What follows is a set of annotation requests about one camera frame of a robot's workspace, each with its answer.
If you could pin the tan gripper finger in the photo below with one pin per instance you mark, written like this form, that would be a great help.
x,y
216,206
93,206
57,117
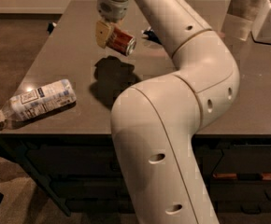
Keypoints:
x,y
103,31

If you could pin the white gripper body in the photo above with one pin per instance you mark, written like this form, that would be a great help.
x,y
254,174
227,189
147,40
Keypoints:
x,y
113,9

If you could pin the red coke can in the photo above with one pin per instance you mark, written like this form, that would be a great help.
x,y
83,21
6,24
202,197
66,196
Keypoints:
x,y
121,42

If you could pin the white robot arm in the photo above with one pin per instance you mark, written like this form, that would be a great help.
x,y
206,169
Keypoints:
x,y
153,121

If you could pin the blue chip bag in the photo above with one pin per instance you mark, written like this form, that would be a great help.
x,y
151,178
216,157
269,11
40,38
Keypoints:
x,y
151,36

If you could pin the small black object behind counter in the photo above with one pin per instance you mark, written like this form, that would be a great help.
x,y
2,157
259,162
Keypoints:
x,y
51,27

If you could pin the clear plastic water bottle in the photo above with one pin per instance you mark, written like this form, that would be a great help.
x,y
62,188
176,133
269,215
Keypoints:
x,y
38,101

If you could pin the dark drawer cabinet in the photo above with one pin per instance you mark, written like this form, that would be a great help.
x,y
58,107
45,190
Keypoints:
x,y
81,172

